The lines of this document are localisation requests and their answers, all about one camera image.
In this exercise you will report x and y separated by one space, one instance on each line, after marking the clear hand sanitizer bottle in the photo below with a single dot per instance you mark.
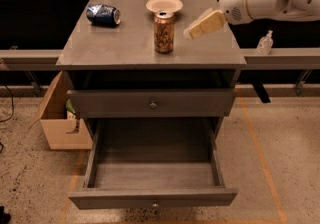
265 44

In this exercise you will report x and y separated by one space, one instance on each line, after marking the white paper bowl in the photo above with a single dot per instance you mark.
164 5

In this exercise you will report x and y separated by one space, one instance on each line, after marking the closed grey top drawer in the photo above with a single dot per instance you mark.
152 103

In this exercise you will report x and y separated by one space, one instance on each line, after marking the open grey middle drawer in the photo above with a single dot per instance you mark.
153 163

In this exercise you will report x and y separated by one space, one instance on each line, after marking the grey metal railing shelf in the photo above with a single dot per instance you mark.
278 59

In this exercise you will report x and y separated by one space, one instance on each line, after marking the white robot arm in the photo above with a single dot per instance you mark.
284 10

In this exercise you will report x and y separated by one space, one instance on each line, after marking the open cardboard box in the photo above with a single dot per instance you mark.
61 132

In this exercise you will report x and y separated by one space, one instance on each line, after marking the orange soda can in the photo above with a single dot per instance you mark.
164 31

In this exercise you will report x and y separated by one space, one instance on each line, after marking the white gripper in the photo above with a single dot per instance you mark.
233 3

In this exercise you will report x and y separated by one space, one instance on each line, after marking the crushed blue soda can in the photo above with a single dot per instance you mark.
103 14

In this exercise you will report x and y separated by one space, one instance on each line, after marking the grey wooden drawer cabinet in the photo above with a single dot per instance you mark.
103 58

